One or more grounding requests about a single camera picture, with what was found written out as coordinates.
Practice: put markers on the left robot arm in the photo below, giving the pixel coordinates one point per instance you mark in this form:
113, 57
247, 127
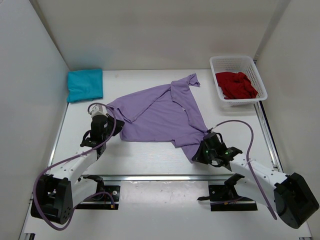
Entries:
66, 186

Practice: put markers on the purple t-shirt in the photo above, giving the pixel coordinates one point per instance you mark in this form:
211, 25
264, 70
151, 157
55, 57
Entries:
155, 115

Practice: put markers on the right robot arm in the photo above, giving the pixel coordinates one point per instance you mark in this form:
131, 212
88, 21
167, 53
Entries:
288, 195

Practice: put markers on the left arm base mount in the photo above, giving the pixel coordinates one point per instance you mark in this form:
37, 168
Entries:
92, 192

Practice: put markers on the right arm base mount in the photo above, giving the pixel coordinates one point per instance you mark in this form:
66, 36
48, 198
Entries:
224, 197

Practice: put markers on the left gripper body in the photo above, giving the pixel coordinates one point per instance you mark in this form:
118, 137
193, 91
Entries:
107, 134

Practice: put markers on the white plastic basket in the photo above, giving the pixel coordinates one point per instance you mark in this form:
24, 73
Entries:
236, 64

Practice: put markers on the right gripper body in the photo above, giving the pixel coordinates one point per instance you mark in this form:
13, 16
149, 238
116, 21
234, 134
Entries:
212, 154

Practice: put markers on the red t-shirt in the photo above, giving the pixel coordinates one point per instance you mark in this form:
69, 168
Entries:
235, 86

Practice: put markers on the teal t-shirt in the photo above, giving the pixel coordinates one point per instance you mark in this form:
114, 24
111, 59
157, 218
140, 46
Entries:
84, 85

